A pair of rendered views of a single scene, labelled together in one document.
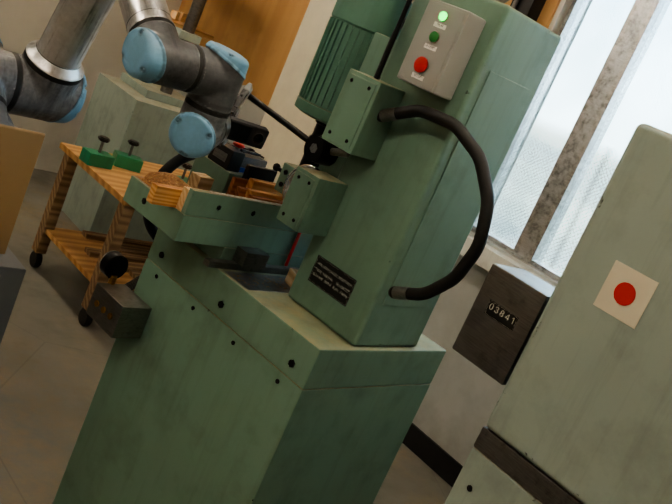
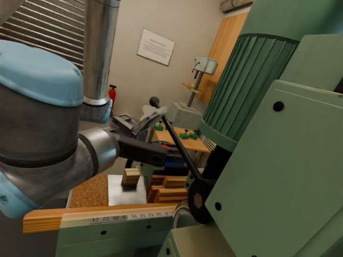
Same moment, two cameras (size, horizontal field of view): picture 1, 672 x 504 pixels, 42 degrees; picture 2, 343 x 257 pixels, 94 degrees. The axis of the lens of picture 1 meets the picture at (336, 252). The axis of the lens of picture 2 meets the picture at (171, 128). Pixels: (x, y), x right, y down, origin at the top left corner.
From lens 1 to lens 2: 1.61 m
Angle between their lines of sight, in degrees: 23
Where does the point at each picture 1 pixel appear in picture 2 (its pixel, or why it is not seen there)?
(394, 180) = not seen: outside the picture
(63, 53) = (88, 91)
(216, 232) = (108, 247)
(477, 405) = not seen: hidden behind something
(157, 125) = (184, 116)
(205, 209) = (85, 237)
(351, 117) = (274, 205)
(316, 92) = (216, 117)
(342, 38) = (249, 56)
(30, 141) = not seen: hidden behind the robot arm
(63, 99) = (97, 113)
